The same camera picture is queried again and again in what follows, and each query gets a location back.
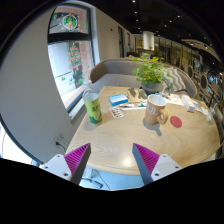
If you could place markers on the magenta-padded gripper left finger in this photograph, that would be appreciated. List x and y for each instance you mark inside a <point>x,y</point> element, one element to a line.
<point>56,165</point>

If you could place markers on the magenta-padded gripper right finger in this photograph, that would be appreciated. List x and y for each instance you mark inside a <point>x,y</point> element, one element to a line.
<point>165,166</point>

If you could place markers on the clear bottle with green label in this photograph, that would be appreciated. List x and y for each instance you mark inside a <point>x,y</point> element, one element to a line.
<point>93,110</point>

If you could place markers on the flat round red coaster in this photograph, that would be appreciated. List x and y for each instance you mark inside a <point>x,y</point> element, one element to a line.
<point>176,121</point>

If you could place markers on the tan ceramic mug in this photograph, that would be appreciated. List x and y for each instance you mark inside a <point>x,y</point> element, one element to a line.
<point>153,111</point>

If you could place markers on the white printed paper sheet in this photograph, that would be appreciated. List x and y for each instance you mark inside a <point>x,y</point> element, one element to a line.
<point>175,99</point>

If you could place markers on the clear plastic cup with straw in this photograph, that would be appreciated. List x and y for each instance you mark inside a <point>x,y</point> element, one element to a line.
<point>210,115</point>

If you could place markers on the small white tube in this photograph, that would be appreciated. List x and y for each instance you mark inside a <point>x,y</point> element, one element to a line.
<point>126,105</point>

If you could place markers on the pill blister pack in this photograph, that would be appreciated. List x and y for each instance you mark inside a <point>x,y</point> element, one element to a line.
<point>116,112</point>

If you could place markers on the flat blue box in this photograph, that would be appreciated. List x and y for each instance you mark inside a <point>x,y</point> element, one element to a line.
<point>118,99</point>

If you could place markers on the grey chevron cushion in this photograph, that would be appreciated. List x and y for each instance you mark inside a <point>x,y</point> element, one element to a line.
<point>176,80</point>

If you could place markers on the group of dining chairs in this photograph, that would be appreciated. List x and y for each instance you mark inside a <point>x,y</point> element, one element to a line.
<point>204,81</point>

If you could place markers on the green potted plant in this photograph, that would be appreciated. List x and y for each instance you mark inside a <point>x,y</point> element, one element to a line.
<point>150,71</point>

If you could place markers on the window with festive stickers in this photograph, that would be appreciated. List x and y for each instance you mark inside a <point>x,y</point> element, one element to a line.
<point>66,66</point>

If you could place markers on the grey curved sofa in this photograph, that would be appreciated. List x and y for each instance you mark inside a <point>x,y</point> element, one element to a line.
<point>113,71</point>

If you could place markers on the group of ceiling lights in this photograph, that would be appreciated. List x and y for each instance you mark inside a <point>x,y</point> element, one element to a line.
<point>179,16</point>

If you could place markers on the white wall socket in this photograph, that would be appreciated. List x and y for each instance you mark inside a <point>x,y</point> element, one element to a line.
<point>60,140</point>

